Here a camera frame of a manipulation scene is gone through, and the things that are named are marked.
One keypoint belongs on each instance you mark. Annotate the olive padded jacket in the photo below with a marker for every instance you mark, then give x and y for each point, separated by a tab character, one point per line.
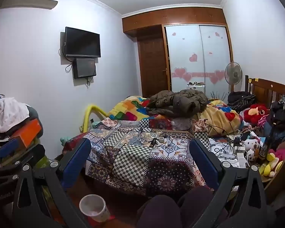
180	102

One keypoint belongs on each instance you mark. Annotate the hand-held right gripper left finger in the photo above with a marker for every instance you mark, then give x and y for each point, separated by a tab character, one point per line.
76	161

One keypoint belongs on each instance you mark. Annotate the white tape roll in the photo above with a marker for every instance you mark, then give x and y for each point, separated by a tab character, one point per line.
161	138

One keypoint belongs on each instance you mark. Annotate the orange white box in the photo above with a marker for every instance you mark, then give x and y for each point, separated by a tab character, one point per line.
7	114

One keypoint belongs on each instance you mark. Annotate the spotted dog plush toy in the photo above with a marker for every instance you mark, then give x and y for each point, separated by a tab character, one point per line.
250	146

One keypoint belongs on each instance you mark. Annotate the white plastic cup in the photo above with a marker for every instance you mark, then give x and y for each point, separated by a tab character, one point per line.
95	206

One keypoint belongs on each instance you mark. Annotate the black striped bag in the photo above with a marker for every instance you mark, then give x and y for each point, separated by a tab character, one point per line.
242	99

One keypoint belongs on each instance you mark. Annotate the wooden overhead cabinet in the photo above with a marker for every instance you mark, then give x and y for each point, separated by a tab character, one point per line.
175	16

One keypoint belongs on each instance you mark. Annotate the brown wooden door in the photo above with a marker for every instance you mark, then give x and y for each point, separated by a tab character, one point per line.
153	68

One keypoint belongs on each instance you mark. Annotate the black clothes pile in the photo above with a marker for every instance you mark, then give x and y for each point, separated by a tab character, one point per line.
282	116

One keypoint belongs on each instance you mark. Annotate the colourful block blanket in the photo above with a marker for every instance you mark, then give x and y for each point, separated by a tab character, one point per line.
125	111

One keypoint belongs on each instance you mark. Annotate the frosted sliding wardrobe doors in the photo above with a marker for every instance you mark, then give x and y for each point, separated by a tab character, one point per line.
187	45

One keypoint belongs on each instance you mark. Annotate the dark glass bottle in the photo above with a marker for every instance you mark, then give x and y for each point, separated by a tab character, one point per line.
263	152

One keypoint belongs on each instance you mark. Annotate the small black wall monitor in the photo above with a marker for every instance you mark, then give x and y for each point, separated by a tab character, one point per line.
85	67

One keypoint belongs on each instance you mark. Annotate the white power strip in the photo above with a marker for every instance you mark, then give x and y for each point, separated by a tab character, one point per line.
239	156

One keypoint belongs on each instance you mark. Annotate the standing fan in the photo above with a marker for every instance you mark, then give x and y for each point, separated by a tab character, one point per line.
233	73

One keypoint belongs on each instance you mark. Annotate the pink heart stickers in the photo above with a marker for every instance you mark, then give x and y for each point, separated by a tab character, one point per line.
193	57

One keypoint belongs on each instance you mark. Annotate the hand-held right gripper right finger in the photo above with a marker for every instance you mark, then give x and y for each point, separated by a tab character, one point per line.
204	163

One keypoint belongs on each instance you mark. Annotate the person's left leg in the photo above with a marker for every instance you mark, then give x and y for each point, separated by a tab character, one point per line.
159	211

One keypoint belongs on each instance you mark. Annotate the white storage box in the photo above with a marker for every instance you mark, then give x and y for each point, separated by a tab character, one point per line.
196	87

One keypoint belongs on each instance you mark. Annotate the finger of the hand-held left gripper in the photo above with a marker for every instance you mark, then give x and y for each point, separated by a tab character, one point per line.
8	147
34	153

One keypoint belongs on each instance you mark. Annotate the black wall television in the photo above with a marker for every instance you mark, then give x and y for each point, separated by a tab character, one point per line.
83	41

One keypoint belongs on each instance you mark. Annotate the red plush toy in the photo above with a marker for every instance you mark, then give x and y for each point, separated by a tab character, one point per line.
255	112

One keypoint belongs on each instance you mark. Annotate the patchwork bedspread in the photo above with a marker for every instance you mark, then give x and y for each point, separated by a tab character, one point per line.
133	161

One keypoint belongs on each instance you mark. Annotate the yellow foam tube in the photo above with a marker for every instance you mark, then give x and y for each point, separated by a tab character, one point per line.
95	108

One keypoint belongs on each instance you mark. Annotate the yellow plush toy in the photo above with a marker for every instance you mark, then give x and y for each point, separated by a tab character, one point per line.
270	165

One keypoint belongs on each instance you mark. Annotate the white air conditioner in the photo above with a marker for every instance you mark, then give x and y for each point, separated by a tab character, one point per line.
26	2

